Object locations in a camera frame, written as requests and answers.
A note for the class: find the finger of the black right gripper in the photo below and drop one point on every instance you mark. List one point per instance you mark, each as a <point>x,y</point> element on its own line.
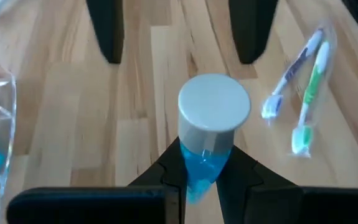
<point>110,28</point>
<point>251,28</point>

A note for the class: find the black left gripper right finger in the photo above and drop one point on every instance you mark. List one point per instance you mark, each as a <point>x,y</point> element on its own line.
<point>241,177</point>

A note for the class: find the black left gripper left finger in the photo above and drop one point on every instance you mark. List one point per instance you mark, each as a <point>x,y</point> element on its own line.
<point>169,174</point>

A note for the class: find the purple toothbrush in clear wrapper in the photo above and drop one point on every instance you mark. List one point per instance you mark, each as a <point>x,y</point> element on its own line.
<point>294,70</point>

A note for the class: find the green toothbrush in clear wrapper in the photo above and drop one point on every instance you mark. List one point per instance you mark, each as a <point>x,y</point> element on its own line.
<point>312,90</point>

